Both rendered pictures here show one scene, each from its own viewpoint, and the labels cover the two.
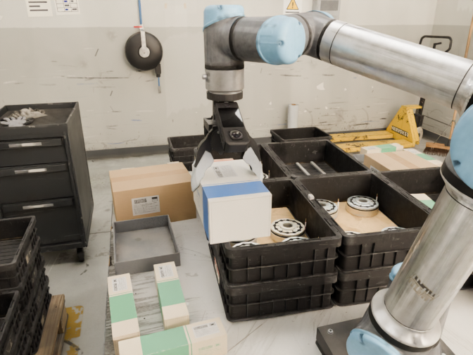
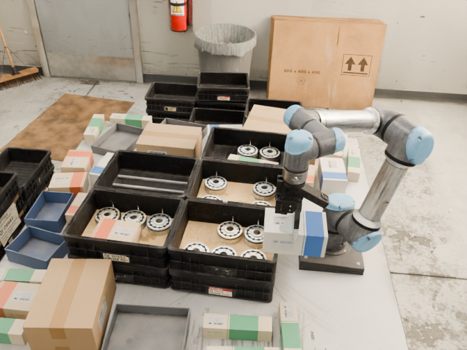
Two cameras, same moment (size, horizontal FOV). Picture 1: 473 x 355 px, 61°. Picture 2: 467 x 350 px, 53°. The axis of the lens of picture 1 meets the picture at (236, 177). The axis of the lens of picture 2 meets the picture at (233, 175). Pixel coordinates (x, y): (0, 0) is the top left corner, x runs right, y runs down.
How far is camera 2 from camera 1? 1.47 m
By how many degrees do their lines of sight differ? 63
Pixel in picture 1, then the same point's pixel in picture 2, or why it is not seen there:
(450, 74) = (369, 121)
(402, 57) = (353, 121)
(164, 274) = (219, 322)
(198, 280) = (215, 309)
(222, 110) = (306, 189)
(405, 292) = (380, 209)
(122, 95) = not seen: outside the picture
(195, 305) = not seen: hidden behind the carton
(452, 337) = not seen: hidden behind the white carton
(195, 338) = (295, 318)
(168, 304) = (257, 326)
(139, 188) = (98, 304)
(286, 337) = (290, 280)
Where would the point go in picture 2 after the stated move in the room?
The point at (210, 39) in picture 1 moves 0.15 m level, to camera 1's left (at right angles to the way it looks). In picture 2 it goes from (306, 157) to (293, 187)
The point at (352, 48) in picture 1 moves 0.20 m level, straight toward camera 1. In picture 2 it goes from (335, 124) to (395, 144)
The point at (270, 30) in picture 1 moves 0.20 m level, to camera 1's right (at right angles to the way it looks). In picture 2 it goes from (341, 141) to (351, 110)
